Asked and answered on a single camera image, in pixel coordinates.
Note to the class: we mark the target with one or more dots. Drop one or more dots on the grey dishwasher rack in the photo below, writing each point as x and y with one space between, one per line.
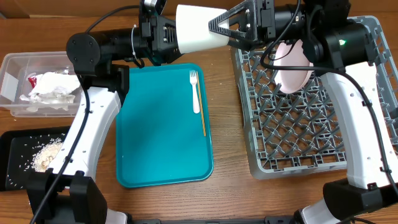
291 134

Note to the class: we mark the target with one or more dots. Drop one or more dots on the teal plastic tray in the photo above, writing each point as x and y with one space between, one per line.
159 139

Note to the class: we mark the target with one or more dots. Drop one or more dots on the clear plastic bin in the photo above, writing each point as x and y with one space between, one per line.
16 68

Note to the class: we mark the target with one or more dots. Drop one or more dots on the red snack wrapper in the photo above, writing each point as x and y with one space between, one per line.
33 81

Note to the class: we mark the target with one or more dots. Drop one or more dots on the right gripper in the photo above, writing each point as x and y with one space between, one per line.
260 33

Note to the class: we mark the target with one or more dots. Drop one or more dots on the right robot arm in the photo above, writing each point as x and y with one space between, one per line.
343 54

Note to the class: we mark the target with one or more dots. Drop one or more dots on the black plastic tray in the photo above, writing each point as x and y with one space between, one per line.
8 136

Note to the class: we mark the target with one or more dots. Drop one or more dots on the large pink plate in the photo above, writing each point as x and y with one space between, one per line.
291 81

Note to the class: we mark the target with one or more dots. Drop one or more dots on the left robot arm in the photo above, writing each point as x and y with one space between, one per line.
66 192

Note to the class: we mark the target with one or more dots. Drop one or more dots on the white paper cup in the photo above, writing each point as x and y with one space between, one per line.
193 34

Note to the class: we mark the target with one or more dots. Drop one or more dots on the rice and peanut scraps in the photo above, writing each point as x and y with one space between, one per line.
46 155

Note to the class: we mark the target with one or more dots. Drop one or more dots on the white plastic fork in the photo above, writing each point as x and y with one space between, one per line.
193 82

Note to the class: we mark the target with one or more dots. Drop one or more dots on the white napkin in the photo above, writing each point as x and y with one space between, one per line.
53 88

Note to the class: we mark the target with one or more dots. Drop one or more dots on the wooden chopstick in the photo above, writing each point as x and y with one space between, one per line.
201 105

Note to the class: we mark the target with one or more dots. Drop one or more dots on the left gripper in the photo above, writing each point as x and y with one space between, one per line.
159 40

